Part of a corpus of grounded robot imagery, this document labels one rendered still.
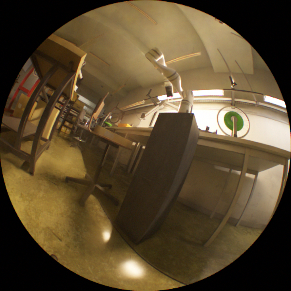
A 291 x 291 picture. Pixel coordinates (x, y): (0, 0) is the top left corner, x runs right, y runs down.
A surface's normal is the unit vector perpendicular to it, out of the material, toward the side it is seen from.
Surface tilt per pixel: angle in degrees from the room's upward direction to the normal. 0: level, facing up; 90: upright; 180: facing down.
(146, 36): 180
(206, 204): 90
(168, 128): 90
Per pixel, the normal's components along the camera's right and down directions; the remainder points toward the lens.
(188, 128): -0.59, -0.35
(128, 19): -0.37, 0.92
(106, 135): 0.51, 0.09
